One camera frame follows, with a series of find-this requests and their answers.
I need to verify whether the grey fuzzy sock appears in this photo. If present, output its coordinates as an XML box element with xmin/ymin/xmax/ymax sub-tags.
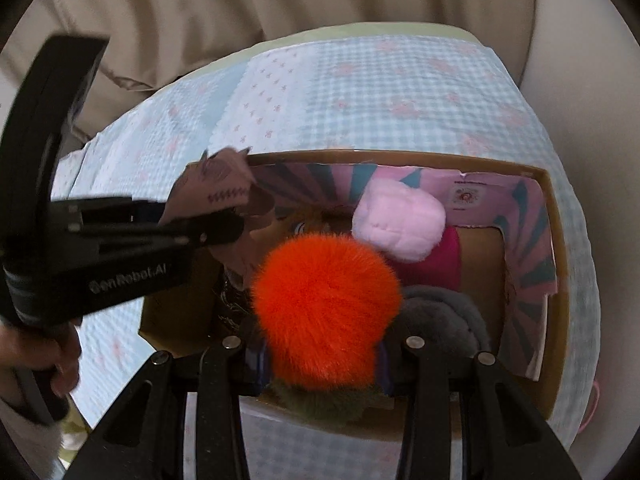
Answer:
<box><xmin>385</xmin><ymin>285</ymin><xmax>491</xmax><ymax>358</ymax></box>

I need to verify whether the pink patterned sock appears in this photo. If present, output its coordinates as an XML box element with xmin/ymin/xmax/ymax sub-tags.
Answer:
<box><xmin>160</xmin><ymin>148</ymin><xmax>274</xmax><ymax>290</ymax></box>

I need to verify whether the magenta pouch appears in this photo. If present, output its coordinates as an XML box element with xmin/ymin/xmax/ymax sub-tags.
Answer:
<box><xmin>386</xmin><ymin>226</ymin><xmax>462</xmax><ymax>292</ymax></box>

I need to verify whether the orange pompom plush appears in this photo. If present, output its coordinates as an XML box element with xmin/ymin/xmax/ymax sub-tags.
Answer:
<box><xmin>249</xmin><ymin>231</ymin><xmax>405</xmax><ymax>424</ymax></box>

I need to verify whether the light pink soft pad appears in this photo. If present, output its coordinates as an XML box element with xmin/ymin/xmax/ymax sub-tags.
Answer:
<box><xmin>352</xmin><ymin>179</ymin><xmax>446</xmax><ymax>263</ymax></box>

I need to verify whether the person's left hand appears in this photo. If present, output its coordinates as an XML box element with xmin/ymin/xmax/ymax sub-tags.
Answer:
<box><xmin>0</xmin><ymin>318</ymin><xmax>82</xmax><ymax>406</ymax></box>

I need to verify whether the cardboard box pink print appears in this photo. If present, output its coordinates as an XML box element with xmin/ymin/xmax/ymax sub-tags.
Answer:
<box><xmin>139</xmin><ymin>151</ymin><xmax>570</xmax><ymax>434</ymax></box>

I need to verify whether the beige curtain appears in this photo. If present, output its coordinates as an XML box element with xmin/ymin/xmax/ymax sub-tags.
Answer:
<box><xmin>1</xmin><ymin>0</ymin><xmax>535</xmax><ymax>140</ymax></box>

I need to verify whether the light green sheet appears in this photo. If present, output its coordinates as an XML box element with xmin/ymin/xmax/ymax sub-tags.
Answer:
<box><xmin>183</xmin><ymin>22</ymin><xmax>480</xmax><ymax>79</ymax></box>

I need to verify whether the blue checkered floral blanket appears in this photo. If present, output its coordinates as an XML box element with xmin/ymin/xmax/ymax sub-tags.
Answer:
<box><xmin>52</xmin><ymin>35</ymin><xmax>600</xmax><ymax>479</ymax></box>

